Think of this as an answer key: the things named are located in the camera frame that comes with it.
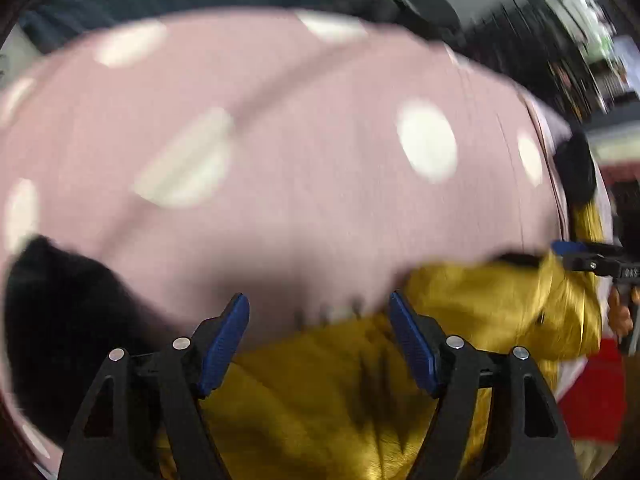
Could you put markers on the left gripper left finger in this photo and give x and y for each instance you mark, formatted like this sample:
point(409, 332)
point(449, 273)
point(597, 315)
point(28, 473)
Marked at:
point(132, 398)

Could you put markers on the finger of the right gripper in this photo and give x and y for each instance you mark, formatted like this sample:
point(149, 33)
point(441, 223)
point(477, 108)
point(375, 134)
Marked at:
point(593, 250)

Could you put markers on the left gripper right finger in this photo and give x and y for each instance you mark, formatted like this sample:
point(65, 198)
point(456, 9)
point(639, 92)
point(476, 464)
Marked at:
point(495, 415)

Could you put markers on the gold satin jacket black fur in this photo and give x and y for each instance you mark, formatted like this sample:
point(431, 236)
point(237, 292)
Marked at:
point(331, 400)

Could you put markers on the person right hand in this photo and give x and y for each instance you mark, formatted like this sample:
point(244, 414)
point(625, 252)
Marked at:
point(619, 316)

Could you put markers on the black metal rack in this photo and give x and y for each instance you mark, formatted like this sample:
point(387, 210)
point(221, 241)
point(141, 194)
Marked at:
point(540, 45)

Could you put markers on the pink polka dot bedsheet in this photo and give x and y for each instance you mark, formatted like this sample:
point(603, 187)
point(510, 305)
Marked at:
point(306, 158)

